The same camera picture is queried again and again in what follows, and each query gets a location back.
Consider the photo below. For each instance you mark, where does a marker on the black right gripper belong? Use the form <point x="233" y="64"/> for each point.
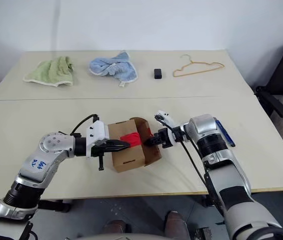
<point x="164" y="138"/>

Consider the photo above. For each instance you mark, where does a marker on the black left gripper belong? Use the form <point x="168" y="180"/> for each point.
<point x="99" y="150"/>

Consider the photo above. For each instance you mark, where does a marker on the cardboard box with red tape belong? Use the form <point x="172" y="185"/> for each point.
<point x="129" y="157"/>

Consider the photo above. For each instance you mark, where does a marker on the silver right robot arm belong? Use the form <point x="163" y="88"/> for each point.
<point x="221" y="160"/>

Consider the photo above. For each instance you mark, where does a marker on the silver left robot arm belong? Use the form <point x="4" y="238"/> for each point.
<point x="39" y="165"/>

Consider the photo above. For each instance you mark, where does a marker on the small black box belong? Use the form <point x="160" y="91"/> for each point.
<point x="158" y="73"/>

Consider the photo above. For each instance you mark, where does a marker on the blue towel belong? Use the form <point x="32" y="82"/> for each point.
<point x="116" y="67"/>

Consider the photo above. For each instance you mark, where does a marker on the black table leg bar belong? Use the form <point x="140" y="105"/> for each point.
<point x="207" y="200"/>
<point x="55" y="205"/>

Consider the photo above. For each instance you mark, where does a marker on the dark brown rounded shape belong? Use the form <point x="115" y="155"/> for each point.
<point x="177" y="223"/>
<point x="117" y="226"/>

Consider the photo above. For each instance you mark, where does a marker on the green towel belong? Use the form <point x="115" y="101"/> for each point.
<point x="51" y="71"/>

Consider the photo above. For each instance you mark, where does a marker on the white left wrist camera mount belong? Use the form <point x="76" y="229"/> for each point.
<point x="97" y="131"/>

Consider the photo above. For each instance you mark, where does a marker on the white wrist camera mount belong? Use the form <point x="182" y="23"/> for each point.
<point x="97" y="131"/>
<point x="167" y="120"/>

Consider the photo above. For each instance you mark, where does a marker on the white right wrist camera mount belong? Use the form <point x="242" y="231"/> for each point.
<point x="167" y="120"/>

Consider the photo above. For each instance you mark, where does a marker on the small metal bracket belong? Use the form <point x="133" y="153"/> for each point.
<point x="204" y="233"/>

